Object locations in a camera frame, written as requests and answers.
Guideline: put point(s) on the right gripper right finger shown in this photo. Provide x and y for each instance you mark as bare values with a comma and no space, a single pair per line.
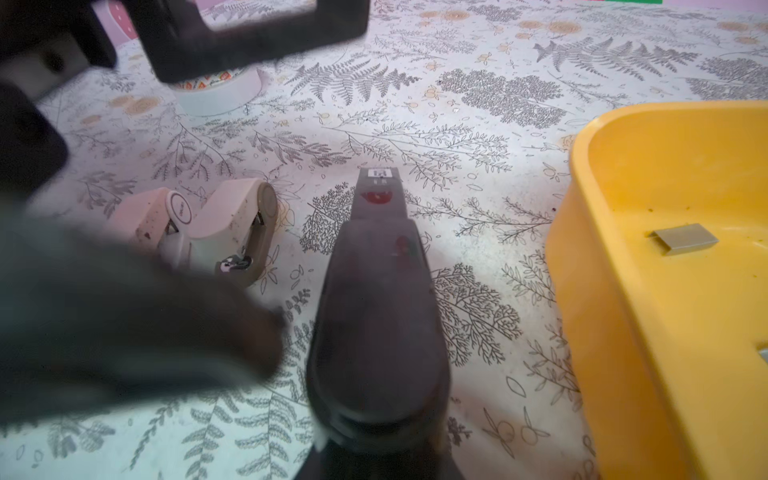
448,467

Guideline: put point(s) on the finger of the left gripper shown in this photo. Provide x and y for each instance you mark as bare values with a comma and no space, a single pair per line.
180,45
88,324

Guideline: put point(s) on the clear tape roll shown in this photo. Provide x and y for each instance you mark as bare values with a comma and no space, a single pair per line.
218,93

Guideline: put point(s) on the black stapler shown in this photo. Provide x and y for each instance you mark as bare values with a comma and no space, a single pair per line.
378,375

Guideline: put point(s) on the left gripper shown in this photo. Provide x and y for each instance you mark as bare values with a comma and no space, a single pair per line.
44,45

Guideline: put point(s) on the staple strip in tray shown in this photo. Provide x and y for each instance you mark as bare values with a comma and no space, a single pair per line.
684,239

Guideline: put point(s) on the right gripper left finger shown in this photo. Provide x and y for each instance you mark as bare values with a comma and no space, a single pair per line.
309,468

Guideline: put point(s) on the yellow plastic tray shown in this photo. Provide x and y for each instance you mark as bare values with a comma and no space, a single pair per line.
670,352

